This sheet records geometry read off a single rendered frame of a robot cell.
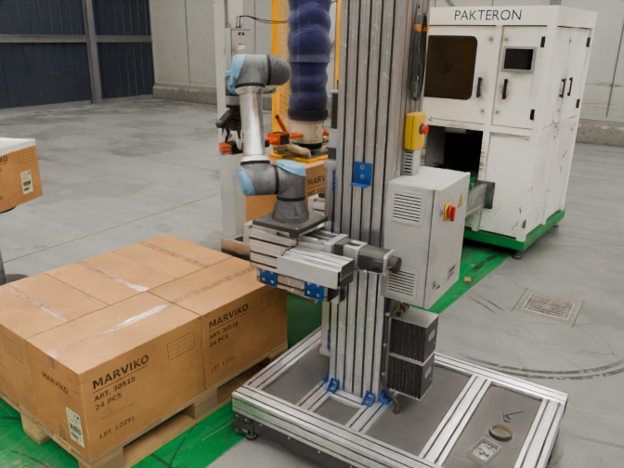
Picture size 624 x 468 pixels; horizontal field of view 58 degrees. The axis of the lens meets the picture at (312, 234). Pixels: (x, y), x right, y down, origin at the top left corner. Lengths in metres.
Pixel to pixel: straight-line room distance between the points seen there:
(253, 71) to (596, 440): 2.24
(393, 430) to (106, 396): 1.16
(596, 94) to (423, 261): 9.25
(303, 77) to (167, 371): 1.63
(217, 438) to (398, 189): 1.41
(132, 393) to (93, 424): 0.19
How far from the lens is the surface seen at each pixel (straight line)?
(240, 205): 4.27
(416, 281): 2.17
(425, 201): 2.07
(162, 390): 2.61
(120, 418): 2.52
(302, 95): 3.11
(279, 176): 2.17
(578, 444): 2.99
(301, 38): 3.08
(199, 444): 2.74
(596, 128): 11.11
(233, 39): 4.00
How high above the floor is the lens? 1.74
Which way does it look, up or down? 20 degrees down
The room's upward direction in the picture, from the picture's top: 1 degrees clockwise
